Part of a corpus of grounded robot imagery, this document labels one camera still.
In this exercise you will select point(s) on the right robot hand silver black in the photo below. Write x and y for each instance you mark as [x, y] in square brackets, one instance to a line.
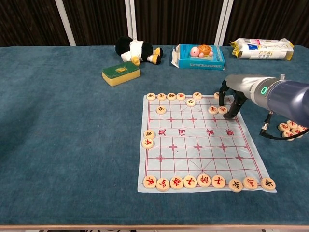
[241, 84]

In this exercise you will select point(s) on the round wooden chess piece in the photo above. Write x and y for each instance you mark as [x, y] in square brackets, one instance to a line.
[161, 110]
[161, 96]
[151, 96]
[288, 134]
[176, 182]
[213, 110]
[235, 185]
[284, 127]
[191, 102]
[163, 185]
[250, 183]
[180, 96]
[222, 110]
[292, 123]
[204, 180]
[190, 182]
[149, 182]
[171, 96]
[147, 143]
[197, 95]
[297, 132]
[303, 128]
[268, 183]
[149, 134]
[216, 95]
[218, 181]

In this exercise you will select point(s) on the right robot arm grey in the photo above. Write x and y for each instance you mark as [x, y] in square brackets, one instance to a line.
[289, 96]

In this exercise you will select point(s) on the white yellow snack package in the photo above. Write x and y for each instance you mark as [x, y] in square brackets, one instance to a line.
[263, 50]

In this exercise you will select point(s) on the pink orange turtle toy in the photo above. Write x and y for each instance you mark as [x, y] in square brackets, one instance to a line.
[201, 51]

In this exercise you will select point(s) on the blue cardboard box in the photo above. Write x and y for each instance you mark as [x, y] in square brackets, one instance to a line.
[188, 61]

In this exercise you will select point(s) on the plastic Chinese chess board sheet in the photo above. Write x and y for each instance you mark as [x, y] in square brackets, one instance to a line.
[193, 149]

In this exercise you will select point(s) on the black white penguin plush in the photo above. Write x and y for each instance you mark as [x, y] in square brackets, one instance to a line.
[135, 49]

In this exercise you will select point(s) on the green yellow sponge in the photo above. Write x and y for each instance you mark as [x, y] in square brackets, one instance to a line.
[120, 73]

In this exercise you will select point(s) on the dark divider panel white frame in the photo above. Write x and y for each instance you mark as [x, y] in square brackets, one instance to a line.
[29, 21]
[96, 19]
[178, 19]
[270, 19]

